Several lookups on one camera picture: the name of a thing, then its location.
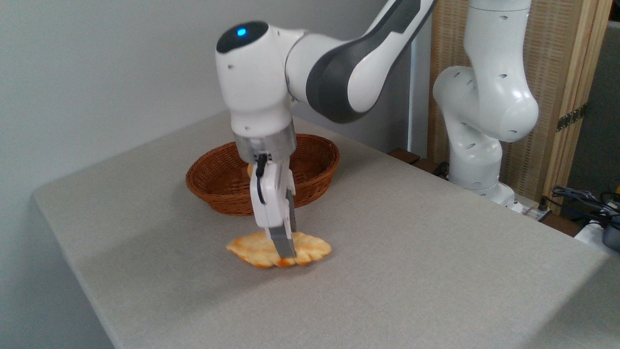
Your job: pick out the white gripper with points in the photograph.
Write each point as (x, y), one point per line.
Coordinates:
(276, 203)

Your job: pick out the braided golden bread loaf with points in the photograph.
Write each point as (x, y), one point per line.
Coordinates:
(252, 249)

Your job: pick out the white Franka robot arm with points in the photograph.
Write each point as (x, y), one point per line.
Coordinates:
(256, 87)

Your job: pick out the round golden bread bun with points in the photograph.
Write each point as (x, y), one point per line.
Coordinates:
(250, 170)

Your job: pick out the brown wicker basket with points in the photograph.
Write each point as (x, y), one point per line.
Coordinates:
(213, 179)

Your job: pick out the brown wooden furniture edge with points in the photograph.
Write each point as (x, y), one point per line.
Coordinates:
(404, 156)

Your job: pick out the grey fabric tablecloth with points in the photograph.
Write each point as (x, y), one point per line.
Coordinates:
(436, 291)

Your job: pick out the white vertical pillar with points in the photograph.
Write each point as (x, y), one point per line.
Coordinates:
(419, 97)

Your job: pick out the white power strip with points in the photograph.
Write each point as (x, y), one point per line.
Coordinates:
(535, 214)

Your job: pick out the brass screen hinge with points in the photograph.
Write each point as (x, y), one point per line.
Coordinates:
(571, 118)

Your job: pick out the wooden rattan folding screen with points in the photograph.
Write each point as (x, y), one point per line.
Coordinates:
(547, 48)

